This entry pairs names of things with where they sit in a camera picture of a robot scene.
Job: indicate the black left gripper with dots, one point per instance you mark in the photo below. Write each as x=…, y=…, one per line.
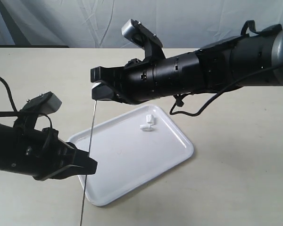
x=42, y=155

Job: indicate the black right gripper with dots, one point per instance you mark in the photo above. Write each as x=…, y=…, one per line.
x=136, y=83

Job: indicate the white foam piece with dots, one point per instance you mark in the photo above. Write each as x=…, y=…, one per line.
x=96, y=85
x=150, y=119
x=146, y=127

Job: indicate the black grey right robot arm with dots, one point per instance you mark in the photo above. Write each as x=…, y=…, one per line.
x=249, y=59

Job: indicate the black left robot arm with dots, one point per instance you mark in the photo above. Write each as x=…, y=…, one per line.
x=8, y=139

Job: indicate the white rectangular plastic tray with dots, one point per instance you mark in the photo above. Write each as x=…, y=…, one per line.
x=128, y=157

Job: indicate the white backdrop cloth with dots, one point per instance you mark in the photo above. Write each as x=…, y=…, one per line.
x=98, y=23

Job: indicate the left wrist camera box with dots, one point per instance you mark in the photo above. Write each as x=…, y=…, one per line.
x=46, y=103

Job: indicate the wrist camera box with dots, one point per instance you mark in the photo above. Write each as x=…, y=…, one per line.
x=46, y=103
x=138, y=34

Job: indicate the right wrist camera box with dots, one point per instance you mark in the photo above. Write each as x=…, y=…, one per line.
x=138, y=34

